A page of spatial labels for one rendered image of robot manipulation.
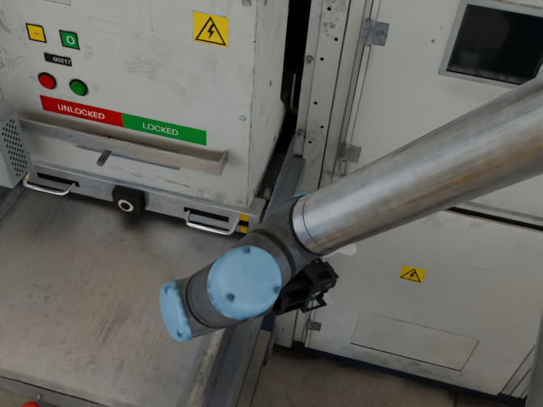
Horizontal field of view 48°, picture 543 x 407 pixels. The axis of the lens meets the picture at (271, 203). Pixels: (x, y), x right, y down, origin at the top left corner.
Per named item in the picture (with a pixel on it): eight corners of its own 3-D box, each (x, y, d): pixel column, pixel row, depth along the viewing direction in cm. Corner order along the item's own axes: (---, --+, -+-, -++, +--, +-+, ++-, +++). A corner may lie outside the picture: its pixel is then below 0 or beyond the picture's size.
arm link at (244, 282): (265, 220, 82) (226, 245, 92) (206, 270, 76) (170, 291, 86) (307, 275, 83) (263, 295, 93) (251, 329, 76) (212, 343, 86)
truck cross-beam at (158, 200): (258, 237, 123) (259, 216, 118) (12, 178, 129) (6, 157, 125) (264, 219, 126) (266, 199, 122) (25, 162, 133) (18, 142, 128)
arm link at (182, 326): (188, 340, 85) (164, 350, 93) (263, 316, 91) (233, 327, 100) (169, 275, 86) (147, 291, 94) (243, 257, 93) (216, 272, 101)
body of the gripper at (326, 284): (329, 305, 105) (271, 325, 98) (301, 271, 110) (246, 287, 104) (343, 274, 101) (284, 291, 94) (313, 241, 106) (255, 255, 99)
